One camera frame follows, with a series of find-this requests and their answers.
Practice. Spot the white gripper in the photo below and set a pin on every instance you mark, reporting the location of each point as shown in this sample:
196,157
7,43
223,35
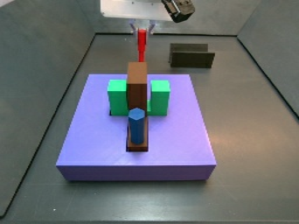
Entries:
135,9

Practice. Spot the red peg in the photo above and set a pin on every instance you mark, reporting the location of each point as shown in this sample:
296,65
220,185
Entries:
141,40

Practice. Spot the purple base board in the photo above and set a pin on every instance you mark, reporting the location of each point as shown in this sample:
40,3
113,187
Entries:
93,153

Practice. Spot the brown L-shaped block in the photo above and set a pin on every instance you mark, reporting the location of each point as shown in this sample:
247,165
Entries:
136,100

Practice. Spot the green U-shaped block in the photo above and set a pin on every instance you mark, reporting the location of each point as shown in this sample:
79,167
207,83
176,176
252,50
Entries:
156,103

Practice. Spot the blue hexagonal peg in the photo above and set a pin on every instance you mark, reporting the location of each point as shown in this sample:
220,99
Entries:
136,118

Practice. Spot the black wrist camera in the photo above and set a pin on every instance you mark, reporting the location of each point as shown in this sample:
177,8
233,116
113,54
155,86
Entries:
180,9

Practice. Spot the black metal bracket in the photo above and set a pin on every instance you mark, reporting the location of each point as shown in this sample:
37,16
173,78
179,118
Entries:
191,55

